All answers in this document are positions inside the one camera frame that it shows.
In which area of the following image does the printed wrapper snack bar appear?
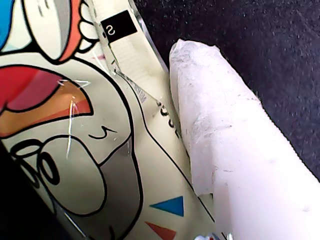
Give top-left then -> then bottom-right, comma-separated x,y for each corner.
0,0 -> 218,240

